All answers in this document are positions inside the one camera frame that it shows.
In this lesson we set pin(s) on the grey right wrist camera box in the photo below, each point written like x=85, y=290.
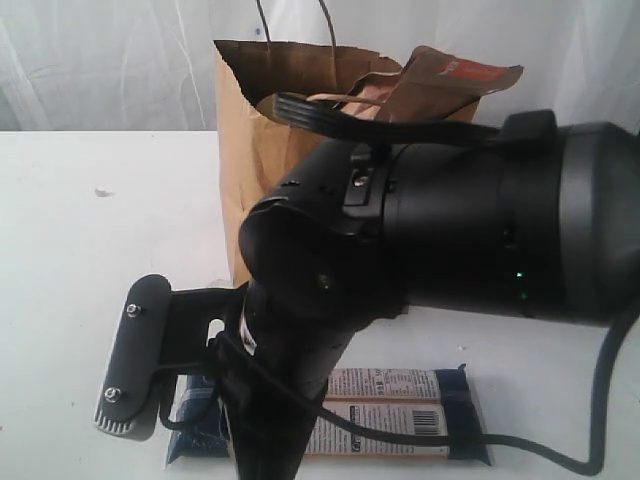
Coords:
x=162, y=334

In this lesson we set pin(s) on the long dark noodle package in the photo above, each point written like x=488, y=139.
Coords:
x=418, y=402

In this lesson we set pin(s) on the brown kraft pouch orange label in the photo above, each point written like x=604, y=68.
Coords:
x=432, y=85

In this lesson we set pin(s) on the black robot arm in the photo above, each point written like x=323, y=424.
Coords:
x=542, y=223

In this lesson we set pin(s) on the small clear plastic scrap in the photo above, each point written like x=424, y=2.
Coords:
x=102, y=193

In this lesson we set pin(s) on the brown paper bag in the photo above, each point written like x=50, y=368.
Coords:
x=255, y=151

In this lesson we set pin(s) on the clear nut jar yellow lid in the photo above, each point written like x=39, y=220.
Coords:
x=266, y=107

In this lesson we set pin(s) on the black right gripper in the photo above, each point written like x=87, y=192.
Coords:
x=268, y=432

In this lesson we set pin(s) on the clear tape scrap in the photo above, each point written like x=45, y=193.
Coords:
x=221, y=283

